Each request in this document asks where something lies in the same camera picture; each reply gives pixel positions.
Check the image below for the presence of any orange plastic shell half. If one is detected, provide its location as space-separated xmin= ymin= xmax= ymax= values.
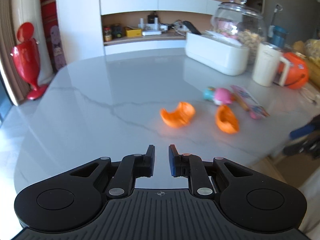
xmin=159 ymin=102 xmax=196 ymax=128

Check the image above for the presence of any pink snack packet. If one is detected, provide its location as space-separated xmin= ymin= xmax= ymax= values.
xmin=231 ymin=85 xmax=270 ymax=120

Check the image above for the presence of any pink and teal toy figure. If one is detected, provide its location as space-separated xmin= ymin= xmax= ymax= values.
xmin=203 ymin=87 xmax=235 ymax=106

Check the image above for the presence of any orange pumpkin bucket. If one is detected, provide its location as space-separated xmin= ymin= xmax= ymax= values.
xmin=278 ymin=51 xmax=309 ymax=90

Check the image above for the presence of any bag of yellow snacks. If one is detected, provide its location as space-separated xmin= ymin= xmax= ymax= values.
xmin=304 ymin=39 xmax=320 ymax=66

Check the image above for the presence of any blue thermos bottle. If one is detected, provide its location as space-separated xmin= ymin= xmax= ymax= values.
xmin=271 ymin=25 xmax=288 ymax=48

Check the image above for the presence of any white oblong storage box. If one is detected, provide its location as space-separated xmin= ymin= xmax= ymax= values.
xmin=185 ymin=33 xmax=249 ymax=76

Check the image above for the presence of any glass jar with lid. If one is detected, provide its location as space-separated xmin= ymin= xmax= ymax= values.
xmin=211 ymin=0 xmax=266 ymax=64

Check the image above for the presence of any yellow box on shelf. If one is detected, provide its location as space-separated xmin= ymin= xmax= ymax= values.
xmin=125 ymin=27 xmax=142 ymax=38

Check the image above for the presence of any skateboard with cartoon print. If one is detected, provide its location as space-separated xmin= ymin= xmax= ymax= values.
xmin=50 ymin=25 xmax=66 ymax=71

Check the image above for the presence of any red trash bin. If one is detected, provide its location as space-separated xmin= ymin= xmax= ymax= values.
xmin=11 ymin=22 xmax=48 ymax=100

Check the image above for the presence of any white wall shelf unit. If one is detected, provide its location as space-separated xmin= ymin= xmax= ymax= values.
xmin=100 ymin=0 xmax=241 ymax=55

